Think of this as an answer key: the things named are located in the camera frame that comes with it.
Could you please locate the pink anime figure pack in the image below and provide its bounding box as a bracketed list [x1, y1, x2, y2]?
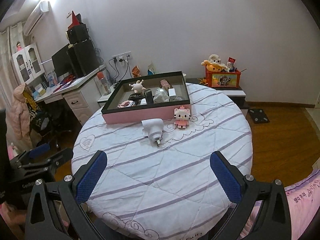
[117, 100, 136, 108]

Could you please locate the white earbuds case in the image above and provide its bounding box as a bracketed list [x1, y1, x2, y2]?
[140, 98, 147, 105]

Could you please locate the pink pig figurine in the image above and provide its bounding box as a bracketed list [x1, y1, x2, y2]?
[129, 80, 146, 94]

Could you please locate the white round-head figurine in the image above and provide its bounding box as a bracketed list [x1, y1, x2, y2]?
[153, 88, 170, 103]

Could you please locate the rose gold metal cup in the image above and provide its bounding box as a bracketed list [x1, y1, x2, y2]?
[160, 79, 172, 91]

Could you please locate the white charger adapter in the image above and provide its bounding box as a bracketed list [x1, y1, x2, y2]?
[168, 88, 177, 102]

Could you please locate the black TV remote control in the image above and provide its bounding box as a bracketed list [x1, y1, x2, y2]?
[128, 93, 145, 104]

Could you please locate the left hand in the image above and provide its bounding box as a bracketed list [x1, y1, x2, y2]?
[1, 202, 27, 227]

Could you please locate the pink jacket on chair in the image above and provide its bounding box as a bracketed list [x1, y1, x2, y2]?
[9, 83, 30, 140]

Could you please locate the white desk with drawers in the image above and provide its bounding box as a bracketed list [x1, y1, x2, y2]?
[35, 65, 103, 125]

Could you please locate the white low side cabinet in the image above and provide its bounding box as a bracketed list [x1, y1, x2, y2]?
[97, 91, 115, 107]

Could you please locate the orange-cap water bottle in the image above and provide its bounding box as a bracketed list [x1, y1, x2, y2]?
[97, 72, 111, 95]

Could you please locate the white striped quilted tablecloth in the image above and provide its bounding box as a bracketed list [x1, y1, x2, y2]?
[72, 83, 253, 239]

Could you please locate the white glass-door cabinet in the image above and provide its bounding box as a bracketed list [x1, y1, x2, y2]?
[12, 43, 45, 84]

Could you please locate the black computer monitor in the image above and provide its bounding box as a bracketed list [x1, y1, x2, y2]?
[52, 45, 72, 77]

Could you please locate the black computer tower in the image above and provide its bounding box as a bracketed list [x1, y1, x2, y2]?
[67, 40, 100, 78]

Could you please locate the pink storage box tray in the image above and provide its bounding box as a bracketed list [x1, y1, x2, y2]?
[101, 72, 191, 125]

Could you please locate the orange snack bag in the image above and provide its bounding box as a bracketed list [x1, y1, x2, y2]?
[131, 65, 141, 78]

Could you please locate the black floor scale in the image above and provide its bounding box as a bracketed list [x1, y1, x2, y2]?
[248, 108, 270, 124]

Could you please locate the blue white snack bag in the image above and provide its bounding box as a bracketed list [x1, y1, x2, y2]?
[147, 62, 156, 75]

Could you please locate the pink Hello Kitty block figure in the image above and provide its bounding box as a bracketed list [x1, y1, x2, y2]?
[174, 106, 191, 129]

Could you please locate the black speaker on tower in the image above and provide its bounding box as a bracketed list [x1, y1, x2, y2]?
[67, 24, 89, 44]

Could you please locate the orange toy storage box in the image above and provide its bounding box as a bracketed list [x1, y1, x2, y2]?
[205, 68, 241, 88]

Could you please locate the white plush toy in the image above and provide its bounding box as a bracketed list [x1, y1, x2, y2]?
[201, 54, 229, 73]

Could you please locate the wall power outlet strip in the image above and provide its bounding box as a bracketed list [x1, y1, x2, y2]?
[112, 51, 133, 61]

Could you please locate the white wall air conditioner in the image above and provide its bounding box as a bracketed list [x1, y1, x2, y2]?
[23, 1, 49, 36]

